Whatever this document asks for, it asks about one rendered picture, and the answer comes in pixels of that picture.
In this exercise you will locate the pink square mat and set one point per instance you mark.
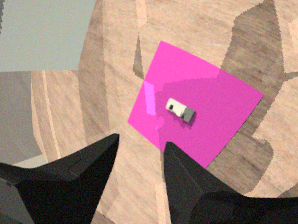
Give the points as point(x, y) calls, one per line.
point(221, 101)

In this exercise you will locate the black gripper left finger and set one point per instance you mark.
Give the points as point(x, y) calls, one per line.
point(65, 191)

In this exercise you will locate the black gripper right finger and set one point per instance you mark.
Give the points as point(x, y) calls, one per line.
point(197, 197)

